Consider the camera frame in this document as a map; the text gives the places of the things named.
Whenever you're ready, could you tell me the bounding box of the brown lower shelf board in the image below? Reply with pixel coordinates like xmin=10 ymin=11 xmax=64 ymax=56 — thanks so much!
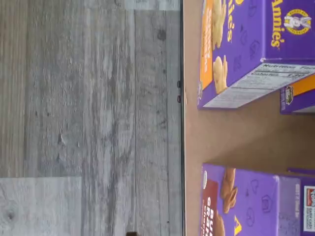
xmin=183 ymin=0 xmax=315 ymax=236

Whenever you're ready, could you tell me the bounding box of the purple box orange patch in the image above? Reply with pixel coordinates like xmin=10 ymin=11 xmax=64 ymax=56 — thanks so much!
xmin=196 ymin=0 xmax=315 ymax=110

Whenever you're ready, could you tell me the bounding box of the purple box brown patch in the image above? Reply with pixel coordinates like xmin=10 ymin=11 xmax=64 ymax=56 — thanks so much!
xmin=199 ymin=163 xmax=304 ymax=236

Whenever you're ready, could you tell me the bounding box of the purple Annie's box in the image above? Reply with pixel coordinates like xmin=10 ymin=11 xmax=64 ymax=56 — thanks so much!
xmin=287 ymin=168 xmax=315 ymax=236
xmin=280 ymin=73 xmax=315 ymax=115

